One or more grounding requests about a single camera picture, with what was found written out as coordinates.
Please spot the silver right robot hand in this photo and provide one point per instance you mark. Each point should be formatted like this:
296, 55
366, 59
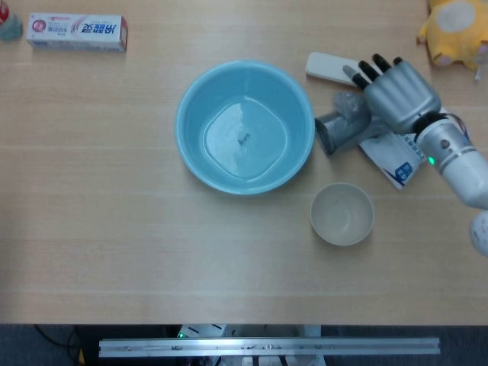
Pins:
400, 95

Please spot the white milk pouch blue print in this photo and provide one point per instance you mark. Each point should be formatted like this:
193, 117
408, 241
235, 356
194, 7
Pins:
385, 156

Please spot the grey garbage bag roll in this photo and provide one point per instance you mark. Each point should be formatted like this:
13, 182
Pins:
335, 131

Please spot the beige cutlery case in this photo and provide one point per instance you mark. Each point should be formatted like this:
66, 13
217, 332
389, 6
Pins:
324, 66

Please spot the beige round bowl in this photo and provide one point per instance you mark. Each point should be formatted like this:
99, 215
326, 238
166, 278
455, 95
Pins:
343, 213

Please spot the light blue plastic basin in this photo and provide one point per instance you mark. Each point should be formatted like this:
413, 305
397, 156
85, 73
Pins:
244, 133

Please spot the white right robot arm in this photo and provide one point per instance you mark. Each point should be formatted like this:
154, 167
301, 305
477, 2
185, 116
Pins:
465, 171

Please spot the yellow plush toy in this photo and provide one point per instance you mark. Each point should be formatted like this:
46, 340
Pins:
453, 34

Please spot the white tag of plush toy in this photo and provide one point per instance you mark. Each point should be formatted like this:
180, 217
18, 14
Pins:
481, 70

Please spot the white pink toothpaste box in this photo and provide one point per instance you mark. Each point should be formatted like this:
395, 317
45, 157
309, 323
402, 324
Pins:
76, 32

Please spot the clear bottle red label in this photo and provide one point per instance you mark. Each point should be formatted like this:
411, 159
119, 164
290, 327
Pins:
9, 28

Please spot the aluminium profile rail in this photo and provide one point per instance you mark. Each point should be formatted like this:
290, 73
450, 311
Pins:
267, 347

